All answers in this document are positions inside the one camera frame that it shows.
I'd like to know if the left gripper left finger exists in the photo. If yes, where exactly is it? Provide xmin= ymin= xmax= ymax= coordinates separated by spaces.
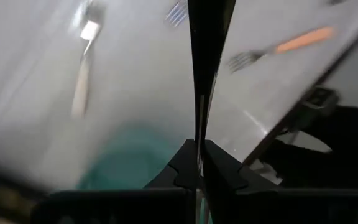
xmin=144 ymin=0 xmax=210 ymax=191

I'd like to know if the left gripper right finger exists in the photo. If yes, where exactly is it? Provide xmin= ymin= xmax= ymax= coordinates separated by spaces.
xmin=201 ymin=0 xmax=280 ymax=195

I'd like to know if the white-handled fork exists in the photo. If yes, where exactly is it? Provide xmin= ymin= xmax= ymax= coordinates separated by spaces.
xmin=70 ymin=1 xmax=107 ymax=119
xmin=165 ymin=1 xmax=188 ymax=28

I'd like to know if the teal plastic bin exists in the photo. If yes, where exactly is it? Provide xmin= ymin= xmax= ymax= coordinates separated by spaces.
xmin=75 ymin=120 xmax=213 ymax=224

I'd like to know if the orange-handled fork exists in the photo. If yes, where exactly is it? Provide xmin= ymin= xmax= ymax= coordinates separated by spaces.
xmin=227 ymin=26 xmax=337 ymax=74

